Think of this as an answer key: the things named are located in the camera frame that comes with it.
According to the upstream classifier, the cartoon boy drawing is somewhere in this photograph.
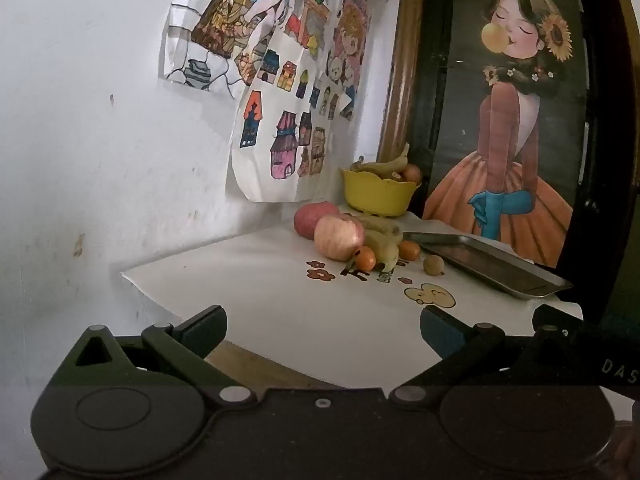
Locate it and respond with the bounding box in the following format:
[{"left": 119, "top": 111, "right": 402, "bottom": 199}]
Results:
[{"left": 159, "top": 0, "right": 351, "bottom": 95}]

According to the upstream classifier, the small yellow banana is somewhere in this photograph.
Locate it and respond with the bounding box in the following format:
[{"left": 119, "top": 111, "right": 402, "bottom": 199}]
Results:
[{"left": 350, "top": 214, "right": 403, "bottom": 235}]

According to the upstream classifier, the girl painting in frame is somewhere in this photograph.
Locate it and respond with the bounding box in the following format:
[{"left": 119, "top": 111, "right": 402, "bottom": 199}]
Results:
[{"left": 410, "top": 0, "right": 640, "bottom": 321}]

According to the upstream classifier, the white printed table cover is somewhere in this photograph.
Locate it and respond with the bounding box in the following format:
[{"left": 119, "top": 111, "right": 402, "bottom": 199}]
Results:
[{"left": 121, "top": 210, "right": 583, "bottom": 391}]

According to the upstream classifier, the metal tray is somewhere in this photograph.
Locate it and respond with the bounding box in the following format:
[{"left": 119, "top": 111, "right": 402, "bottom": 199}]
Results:
[{"left": 402, "top": 231, "right": 574, "bottom": 301}]

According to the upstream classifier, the pink striped apple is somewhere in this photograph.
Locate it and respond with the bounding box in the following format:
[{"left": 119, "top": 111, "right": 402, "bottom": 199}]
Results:
[{"left": 314, "top": 213, "right": 366, "bottom": 262}]

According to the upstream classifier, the long spotted banana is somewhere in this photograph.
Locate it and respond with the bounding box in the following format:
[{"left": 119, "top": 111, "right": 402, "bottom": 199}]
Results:
[{"left": 357, "top": 142, "right": 411, "bottom": 178}]

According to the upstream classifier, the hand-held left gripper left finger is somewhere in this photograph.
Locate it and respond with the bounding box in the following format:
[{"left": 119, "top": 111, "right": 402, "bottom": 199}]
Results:
[{"left": 49, "top": 305, "right": 257, "bottom": 408}]

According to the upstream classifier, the yellow plastic bowl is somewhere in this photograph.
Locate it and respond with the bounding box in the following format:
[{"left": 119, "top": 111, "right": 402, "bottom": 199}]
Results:
[{"left": 341, "top": 167, "right": 422, "bottom": 218}]

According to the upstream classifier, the dark red apple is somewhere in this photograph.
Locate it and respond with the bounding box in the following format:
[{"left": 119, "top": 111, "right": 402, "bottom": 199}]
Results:
[{"left": 293, "top": 201, "right": 346, "bottom": 239}]

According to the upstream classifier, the wooden door frame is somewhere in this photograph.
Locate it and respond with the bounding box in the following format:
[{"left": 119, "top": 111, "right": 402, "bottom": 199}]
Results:
[{"left": 377, "top": 0, "right": 426, "bottom": 161}]

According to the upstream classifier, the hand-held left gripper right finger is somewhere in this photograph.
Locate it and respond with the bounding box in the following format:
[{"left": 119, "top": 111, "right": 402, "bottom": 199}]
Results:
[{"left": 387, "top": 305, "right": 567, "bottom": 408}]

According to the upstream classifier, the large yellow banana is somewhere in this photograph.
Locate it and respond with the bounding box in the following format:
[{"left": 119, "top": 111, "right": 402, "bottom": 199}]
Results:
[{"left": 360, "top": 230, "right": 402, "bottom": 273}]

